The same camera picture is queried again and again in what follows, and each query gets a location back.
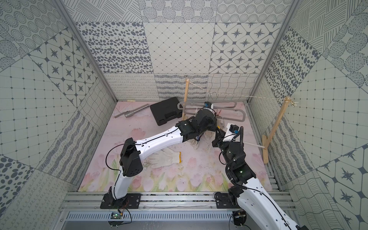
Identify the blue dotted glove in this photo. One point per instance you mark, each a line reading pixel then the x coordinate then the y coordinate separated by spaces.
pixel 164 157

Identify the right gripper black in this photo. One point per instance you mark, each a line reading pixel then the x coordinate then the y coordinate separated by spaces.
pixel 217 141

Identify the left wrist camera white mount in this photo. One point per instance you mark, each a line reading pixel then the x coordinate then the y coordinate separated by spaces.
pixel 209 106

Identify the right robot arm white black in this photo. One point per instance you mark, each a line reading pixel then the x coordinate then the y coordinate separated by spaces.
pixel 247 196

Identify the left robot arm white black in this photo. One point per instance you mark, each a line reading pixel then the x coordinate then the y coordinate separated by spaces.
pixel 134 152

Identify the small circuit board left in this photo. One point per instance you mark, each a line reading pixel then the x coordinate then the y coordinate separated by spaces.
pixel 115 220

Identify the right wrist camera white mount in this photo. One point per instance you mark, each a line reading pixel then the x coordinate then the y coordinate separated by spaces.
pixel 231 133

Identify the grey metal cylinder tool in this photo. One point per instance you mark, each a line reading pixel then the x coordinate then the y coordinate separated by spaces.
pixel 131 113

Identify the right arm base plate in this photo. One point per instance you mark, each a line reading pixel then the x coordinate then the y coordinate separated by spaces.
pixel 225 201

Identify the small black module right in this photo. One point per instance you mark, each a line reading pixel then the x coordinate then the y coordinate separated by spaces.
pixel 239 217

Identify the black flat pad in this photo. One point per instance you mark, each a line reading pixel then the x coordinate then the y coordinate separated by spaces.
pixel 166 110

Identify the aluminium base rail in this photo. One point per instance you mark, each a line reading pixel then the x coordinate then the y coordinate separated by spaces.
pixel 91 201

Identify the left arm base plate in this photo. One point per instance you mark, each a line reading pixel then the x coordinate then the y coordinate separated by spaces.
pixel 130 201

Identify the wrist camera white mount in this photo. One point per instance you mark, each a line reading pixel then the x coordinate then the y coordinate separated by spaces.
pixel 209 106
pixel 231 133

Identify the grey clip hanger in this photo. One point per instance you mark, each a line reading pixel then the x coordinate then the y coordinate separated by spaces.
pixel 192 108

